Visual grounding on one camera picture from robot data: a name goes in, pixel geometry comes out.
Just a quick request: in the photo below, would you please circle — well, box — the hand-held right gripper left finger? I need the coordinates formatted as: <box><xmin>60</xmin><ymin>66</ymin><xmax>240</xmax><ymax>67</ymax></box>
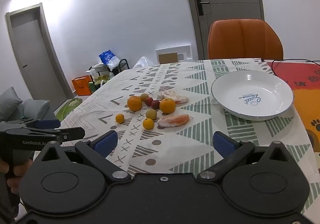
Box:
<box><xmin>35</xmin><ymin>130</ymin><xmax>132</xmax><ymax>186</ymax></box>

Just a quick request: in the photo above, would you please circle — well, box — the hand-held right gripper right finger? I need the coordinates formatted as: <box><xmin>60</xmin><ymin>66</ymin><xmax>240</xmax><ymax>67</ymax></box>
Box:
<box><xmin>197</xmin><ymin>131</ymin><xmax>293</xmax><ymax>185</ymax></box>

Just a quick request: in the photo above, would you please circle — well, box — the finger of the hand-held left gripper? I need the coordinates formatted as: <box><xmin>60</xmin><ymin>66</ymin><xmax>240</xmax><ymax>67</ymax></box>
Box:
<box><xmin>54</xmin><ymin>127</ymin><xmax>86</xmax><ymax>144</ymax></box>
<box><xmin>25</xmin><ymin>118</ymin><xmax>61</xmax><ymax>130</ymax></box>

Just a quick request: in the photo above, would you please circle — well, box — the large orange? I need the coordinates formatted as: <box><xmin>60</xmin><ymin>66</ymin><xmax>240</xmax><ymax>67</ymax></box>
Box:
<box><xmin>159</xmin><ymin>98</ymin><xmax>176</xmax><ymax>114</ymax></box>
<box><xmin>127</xmin><ymin>96</ymin><xmax>143</xmax><ymax>112</ymax></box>

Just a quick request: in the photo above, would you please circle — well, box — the white plate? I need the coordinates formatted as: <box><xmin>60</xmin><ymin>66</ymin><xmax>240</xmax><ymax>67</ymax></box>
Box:
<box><xmin>211</xmin><ymin>70</ymin><xmax>294</xmax><ymax>121</ymax></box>

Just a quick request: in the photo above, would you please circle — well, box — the peeled grapefruit piece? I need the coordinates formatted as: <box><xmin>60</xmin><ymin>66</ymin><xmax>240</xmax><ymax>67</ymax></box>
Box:
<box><xmin>161</xmin><ymin>90</ymin><xmax>190</xmax><ymax>105</ymax></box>

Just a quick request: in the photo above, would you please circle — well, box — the person's left hand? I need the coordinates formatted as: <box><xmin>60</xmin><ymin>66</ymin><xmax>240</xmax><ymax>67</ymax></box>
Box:
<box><xmin>0</xmin><ymin>158</ymin><xmax>33</xmax><ymax>195</ymax></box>

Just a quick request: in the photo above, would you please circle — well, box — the green floor mat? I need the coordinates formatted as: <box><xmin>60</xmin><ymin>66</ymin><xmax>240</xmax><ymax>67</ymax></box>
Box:
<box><xmin>54</xmin><ymin>97</ymin><xmax>83</xmax><ymax>122</ymax></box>

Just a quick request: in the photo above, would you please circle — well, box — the grey sofa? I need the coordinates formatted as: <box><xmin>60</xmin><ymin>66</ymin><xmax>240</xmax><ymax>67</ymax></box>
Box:
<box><xmin>0</xmin><ymin>86</ymin><xmax>61</xmax><ymax>129</ymax></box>

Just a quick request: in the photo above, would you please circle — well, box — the orange box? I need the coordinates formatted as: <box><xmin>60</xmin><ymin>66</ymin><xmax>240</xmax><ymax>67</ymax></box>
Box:
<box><xmin>71</xmin><ymin>75</ymin><xmax>93</xmax><ymax>96</ymax></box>

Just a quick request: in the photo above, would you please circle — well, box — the wrapped orange snack packet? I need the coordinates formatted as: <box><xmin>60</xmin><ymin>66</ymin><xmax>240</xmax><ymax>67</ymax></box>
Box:
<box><xmin>157</xmin><ymin>114</ymin><xmax>194</xmax><ymax>128</ymax></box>

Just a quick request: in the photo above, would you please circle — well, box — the patterned tablecloth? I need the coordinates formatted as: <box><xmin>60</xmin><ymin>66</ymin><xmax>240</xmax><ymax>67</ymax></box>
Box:
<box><xmin>59</xmin><ymin>58</ymin><xmax>320</xmax><ymax>216</ymax></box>

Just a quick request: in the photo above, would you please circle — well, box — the grey-brown door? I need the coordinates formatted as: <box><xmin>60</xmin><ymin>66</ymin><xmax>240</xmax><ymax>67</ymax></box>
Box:
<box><xmin>5</xmin><ymin>6</ymin><xmax>74</xmax><ymax>102</ymax></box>

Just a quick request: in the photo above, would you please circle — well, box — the black shoe rack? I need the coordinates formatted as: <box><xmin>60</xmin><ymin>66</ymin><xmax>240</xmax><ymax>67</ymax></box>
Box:
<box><xmin>88</xmin><ymin>58</ymin><xmax>129</xmax><ymax>77</ymax></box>

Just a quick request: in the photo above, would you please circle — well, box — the blue plastic bag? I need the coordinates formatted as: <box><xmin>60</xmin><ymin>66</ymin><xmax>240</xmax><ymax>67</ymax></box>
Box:
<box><xmin>98</xmin><ymin>50</ymin><xmax>121</xmax><ymax>70</ymax></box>

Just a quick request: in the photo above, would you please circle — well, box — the white plastic bag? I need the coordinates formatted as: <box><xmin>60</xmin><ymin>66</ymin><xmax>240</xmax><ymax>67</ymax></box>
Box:
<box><xmin>132</xmin><ymin>56</ymin><xmax>154</xmax><ymax>69</ymax></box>

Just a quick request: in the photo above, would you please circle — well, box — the red printed mat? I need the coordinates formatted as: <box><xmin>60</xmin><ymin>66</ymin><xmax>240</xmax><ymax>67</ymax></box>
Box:
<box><xmin>266</xmin><ymin>60</ymin><xmax>320</xmax><ymax>163</ymax></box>

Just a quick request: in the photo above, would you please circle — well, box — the white foam packaging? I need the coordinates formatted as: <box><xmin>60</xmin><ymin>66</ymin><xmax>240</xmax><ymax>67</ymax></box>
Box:
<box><xmin>155</xmin><ymin>44</ymin><xmax>193</xmax><ymax>65</ymax></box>

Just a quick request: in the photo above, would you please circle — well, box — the brown cardboard sheet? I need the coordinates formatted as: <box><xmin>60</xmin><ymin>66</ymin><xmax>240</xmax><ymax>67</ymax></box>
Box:
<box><xmin>158</xmin><ymin>52</ymin><xmax>179</xmax><ymax>64</ymax></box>

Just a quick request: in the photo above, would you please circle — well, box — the orange chair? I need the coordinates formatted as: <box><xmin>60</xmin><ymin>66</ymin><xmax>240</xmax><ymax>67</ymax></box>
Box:
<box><xmin>207</xmin><ymin>19</ymin><xmax>284</xmax><ymax>61</ymax></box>

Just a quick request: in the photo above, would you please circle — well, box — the grey door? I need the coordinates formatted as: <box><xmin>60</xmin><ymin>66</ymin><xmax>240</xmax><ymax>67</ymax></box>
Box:
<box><xmin>179</xmin><ymin>0</ymin><xmax>265</xmax><ymax>61</ymax></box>

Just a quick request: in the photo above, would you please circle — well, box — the black cable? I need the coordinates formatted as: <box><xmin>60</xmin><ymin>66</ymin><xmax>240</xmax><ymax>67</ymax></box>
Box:
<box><xmin>260</xmin><ymin>58</ymin><xmax>320</xmax><ymax>76</ymax></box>

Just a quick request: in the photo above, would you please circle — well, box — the black door handle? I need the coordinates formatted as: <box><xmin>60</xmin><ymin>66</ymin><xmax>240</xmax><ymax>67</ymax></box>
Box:
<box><xmin>195</xmin><ymin>0</ymin><xmax>209</xmax><ymax>16</ymax></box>

